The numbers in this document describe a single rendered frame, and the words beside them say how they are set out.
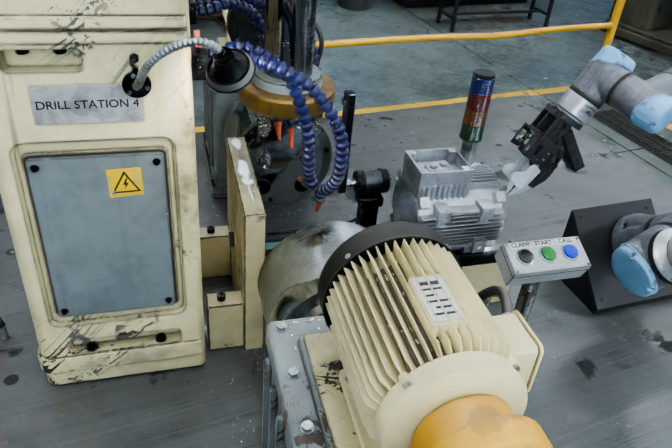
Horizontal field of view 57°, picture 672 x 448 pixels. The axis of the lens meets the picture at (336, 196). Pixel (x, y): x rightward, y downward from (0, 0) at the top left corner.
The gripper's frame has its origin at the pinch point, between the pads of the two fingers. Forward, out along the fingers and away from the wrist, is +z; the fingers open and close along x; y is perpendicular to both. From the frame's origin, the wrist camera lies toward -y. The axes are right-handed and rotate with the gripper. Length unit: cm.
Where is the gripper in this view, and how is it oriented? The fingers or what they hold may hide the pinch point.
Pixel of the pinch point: (513, 192)
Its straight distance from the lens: 142.5
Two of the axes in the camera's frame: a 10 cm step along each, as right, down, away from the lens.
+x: 2.5, 5.4, -8.0
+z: -5.5, 7.6, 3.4
